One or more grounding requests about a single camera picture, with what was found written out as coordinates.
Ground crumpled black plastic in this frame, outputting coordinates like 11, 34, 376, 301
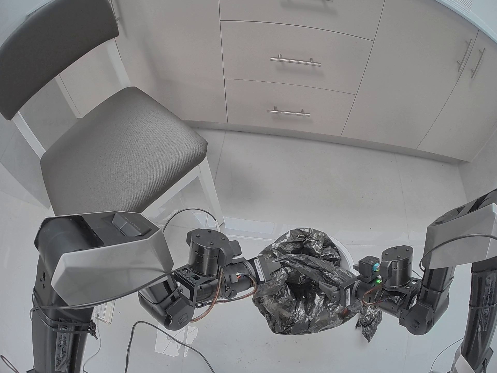
355, 310, 384, 343

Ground grey chair with white frame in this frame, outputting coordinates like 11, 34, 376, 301
0, 0, 224, 225

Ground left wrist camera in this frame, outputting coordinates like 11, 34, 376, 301
220, 239, 242, 266

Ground beige cabinet with drawers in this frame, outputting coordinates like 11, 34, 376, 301
58, 0, 497, 165

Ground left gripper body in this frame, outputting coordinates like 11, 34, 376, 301
224, 256, 279, 299

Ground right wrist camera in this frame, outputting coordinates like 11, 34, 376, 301
354, 256, 382, 283

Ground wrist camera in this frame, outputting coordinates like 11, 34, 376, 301
220, 239, 242, 266
354, 256, 382, 283

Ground white trash bin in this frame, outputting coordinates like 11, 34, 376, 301
331, 238, 351, 269

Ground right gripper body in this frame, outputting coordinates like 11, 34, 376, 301
337, 279, 369, 311

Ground black cable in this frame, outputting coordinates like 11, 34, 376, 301
419, 234, 497, 269
124, 320, 214, 373
162, 207, 219, 234

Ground black plastic bag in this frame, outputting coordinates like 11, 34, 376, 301
251, 228, 360, 335

